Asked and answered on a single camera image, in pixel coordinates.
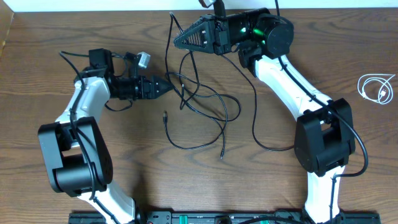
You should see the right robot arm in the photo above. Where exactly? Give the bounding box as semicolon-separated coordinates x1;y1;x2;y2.
174;8;355;223

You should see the cardboard box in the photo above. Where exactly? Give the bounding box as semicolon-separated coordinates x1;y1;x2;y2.
0;0;14;55

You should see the black USB cable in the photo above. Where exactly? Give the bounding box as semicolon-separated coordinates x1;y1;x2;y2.
162;11;242;160

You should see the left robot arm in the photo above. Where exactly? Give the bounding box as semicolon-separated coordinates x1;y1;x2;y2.
37;49;171;223

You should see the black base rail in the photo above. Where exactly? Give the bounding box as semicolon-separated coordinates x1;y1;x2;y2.
68;210;382;224

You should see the white USB cable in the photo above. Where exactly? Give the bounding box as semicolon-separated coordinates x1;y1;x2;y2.
356;73;397;105

